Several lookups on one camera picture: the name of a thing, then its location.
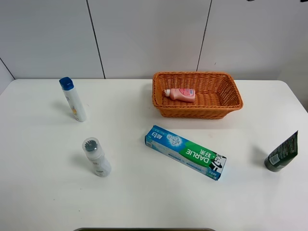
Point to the blue green toothpaste box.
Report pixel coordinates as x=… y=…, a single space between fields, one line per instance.
x=193 y=155

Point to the orange wicker basket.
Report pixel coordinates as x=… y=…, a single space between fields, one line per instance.
x=216 y=94

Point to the white shampoo bottle blue cap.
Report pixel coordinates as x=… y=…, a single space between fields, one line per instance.
x=73 y=99

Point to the dark green tube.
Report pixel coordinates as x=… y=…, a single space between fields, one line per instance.
x=283 y=154

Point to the pink lotion bottle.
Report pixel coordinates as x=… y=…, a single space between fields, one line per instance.
x=181 y=94

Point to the white bottle with brush cap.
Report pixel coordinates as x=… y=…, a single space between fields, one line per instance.
x=96 y=156

